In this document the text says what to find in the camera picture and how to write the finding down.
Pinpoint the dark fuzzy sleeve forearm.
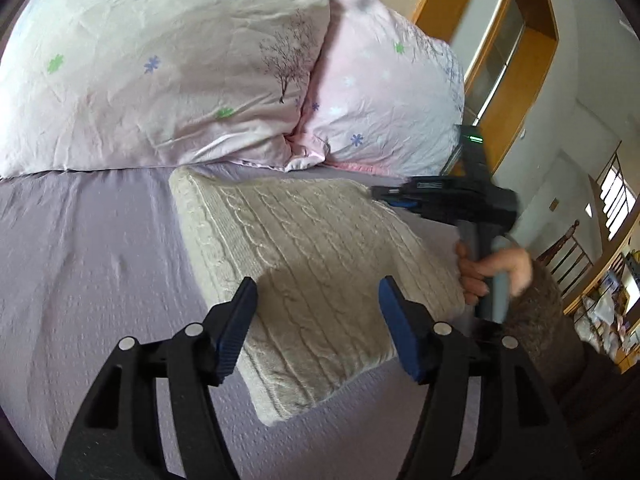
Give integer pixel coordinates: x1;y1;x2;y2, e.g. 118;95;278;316
504;261;639;479

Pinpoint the person's right hand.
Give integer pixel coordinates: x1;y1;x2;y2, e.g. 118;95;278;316
456;242;533;306

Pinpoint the dark wooden chair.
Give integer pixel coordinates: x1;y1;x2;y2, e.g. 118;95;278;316
537;220;593;297

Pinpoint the pink floral pillow right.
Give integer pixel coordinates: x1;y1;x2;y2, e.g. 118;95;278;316
292;0;464;178

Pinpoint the pink floral pillow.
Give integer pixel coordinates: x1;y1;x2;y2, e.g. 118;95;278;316
1;0;330;178
292;0;464;178

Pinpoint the wooden bookshelf with items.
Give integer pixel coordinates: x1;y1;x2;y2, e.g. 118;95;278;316
563;205;639;373

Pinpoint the lavender textured bed sheet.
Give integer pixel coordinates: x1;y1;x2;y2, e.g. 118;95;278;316
1;169;426;479

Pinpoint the wooden framed wardrobe door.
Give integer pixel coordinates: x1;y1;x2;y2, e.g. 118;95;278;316
412;0;559;171

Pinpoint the pink floral pillow left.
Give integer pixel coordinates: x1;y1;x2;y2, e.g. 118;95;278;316
1;0;330;178

